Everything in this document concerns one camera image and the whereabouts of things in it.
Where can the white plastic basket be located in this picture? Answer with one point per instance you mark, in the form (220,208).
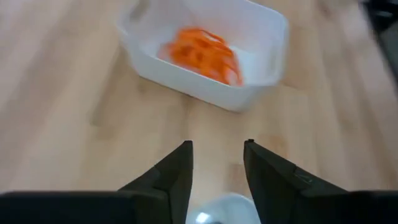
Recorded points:
(227,208)
(255,31)

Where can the rubber band pile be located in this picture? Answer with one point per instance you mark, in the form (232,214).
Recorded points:
(214,68)
(199,57)

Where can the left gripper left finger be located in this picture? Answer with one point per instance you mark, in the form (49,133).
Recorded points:
(124,208)

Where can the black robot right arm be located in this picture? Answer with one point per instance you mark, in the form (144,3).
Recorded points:
(381,18)

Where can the orange mesh object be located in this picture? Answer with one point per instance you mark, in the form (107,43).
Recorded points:
(224,62)

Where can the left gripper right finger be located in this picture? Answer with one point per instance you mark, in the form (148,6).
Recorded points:
(311,208)

